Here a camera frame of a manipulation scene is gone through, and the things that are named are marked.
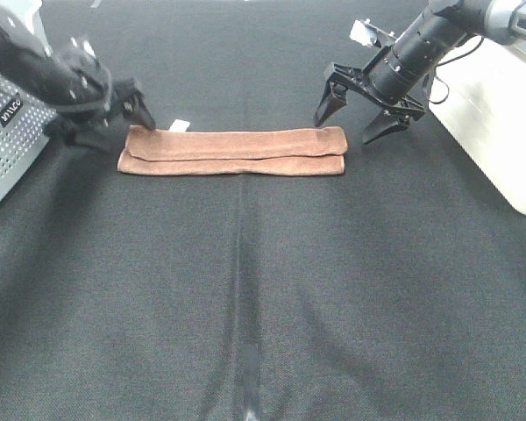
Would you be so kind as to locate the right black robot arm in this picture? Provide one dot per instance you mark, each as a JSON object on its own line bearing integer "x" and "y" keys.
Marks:
{"x": 402, "y": 61}

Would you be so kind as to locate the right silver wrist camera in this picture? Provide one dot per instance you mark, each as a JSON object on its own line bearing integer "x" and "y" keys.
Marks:
{"x": 368, "y": 35}

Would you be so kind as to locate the grey perforated plastic basket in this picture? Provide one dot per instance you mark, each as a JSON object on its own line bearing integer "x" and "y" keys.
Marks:
{"x": 22, "y": 116}

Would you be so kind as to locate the pale green woven basket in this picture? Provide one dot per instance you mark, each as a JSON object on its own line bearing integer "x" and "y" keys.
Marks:
{"x": 479, "y": 96}

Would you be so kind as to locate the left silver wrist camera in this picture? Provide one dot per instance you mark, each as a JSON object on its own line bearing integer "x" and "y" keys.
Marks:
{"x": 82, "y": 43}

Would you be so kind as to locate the brown terry towel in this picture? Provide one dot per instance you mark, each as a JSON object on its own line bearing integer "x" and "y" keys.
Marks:
{"x": 297, "y": 152}

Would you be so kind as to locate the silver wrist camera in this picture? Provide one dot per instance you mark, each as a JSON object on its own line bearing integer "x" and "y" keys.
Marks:
{"x": 368, "y": 35}
{"x": 82, "y": 43}

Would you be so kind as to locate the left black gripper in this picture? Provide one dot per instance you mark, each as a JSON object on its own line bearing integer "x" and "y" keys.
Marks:
{"x": 83, "y": 90}

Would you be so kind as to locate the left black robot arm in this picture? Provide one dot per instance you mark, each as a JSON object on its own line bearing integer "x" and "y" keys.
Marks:
{"x": 23, "y": 60}

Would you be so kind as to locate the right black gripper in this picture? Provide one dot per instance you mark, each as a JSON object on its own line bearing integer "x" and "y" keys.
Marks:
{"x": 397, "y": 110}

